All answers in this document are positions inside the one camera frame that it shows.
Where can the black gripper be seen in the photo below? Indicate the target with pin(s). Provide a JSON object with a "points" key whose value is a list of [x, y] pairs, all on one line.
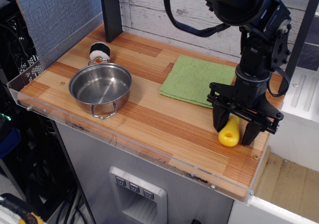
{"points": [[247, 100]]}

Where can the yellow handle toy knife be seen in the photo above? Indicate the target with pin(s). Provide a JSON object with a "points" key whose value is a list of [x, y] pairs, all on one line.
{"points": [[229, 135]]}

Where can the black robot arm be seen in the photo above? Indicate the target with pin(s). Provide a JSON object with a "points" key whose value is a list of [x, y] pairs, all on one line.
{"points": [[265, 27]]}

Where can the green towel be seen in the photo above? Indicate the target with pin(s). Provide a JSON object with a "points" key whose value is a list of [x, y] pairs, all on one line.
{"points": [[190, 78]]}

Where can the white toy sink unit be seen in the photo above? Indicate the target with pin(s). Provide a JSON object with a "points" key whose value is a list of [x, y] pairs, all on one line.
{"points": [[286, 189]]}

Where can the toy fridge dispenser panel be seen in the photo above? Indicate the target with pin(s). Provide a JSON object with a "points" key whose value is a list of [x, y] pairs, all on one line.
{"points": [[138, 201]]}

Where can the toy sushi roll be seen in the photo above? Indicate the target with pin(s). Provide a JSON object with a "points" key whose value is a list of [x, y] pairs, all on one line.
{"points": [[100, 50]]}

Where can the blue fabric panel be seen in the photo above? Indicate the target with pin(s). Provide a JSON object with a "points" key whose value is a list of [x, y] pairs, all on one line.
{"points": [[55, 26]]}

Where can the yellow object bottom left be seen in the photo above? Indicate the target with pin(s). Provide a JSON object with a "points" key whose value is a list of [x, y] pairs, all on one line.
{"points": [[31, 218]]}

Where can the clear acrylic edge guard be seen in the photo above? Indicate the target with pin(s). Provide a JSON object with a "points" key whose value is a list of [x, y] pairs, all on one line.
{"points": [[170, 133]]}

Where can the dark right post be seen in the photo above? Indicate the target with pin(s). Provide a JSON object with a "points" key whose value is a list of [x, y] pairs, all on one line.
{"points": [[301, 37]]}

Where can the dark post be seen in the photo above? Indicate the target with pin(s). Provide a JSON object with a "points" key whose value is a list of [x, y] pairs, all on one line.
{"points": [[112, 19], [301, 37]]}

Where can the steel pot with handles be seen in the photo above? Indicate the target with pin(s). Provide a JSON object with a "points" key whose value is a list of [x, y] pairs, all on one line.
{"points": [[101, 88]]}

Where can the dark left post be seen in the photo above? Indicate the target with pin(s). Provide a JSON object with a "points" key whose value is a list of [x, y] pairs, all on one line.
{"points": [[112, 19]]}

